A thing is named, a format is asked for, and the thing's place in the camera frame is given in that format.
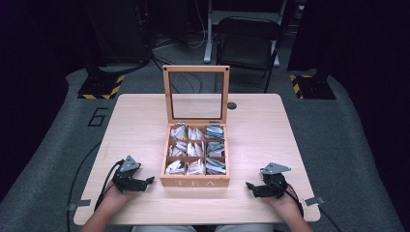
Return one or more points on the grey tape strip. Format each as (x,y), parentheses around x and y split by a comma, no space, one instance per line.
(80,203)
(314,201)

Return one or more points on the black equipment cabinet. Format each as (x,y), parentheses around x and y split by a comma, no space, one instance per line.
(116,29)

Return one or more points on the person's right hand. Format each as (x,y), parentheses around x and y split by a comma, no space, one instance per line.
(285,204)

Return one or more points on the rows of grey tea bags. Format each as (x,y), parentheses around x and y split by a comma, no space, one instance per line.
(215,149)

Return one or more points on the black folding chair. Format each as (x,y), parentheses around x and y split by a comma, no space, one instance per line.
(246,42)

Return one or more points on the rows of white tea bags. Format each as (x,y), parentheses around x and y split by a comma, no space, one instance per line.
(187,150)

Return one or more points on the person's left hand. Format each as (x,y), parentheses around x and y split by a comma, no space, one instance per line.
(115,197)

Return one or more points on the wooden tea box with lid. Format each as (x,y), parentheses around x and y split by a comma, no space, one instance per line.
(195,181)

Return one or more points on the black table grommet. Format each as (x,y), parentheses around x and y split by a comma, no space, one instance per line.
(231,105)

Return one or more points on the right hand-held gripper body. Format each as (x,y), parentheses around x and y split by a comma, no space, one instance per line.
(274,182)

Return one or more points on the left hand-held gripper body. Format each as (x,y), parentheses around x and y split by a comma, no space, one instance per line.
(126,175)

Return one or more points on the black yellow striped stand base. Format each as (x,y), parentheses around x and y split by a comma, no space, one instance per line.
(311,87)
(101,87)

